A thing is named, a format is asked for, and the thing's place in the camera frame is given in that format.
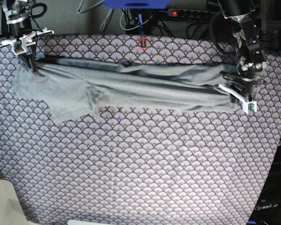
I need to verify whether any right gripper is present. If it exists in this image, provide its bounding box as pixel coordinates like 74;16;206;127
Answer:
10;20;37;72

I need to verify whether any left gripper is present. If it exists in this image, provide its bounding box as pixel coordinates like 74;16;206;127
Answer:
223;73;262;105

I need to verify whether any light grey T-shirt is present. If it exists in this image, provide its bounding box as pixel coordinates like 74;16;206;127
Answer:
12;58;238;123

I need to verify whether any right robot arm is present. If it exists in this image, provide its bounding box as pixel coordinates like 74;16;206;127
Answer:
0;0;54;70

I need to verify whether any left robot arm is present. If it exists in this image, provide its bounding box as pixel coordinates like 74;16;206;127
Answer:
209;0;267;111

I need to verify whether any black power strip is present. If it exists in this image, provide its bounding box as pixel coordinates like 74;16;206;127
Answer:
165;8;214;19

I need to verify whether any red table clamp centre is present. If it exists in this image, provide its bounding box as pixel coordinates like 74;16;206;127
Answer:
139;36;147;50

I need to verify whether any black OpenArm box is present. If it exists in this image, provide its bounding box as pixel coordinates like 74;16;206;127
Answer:
250;145;281;225

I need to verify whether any fan-patterned purple table cloth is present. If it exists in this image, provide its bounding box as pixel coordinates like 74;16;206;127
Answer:
0;47;281;225

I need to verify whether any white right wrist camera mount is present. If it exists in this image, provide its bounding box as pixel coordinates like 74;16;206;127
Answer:
0;27;55;55

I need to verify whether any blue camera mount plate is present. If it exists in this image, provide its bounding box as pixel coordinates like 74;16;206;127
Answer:
104;0;169;9

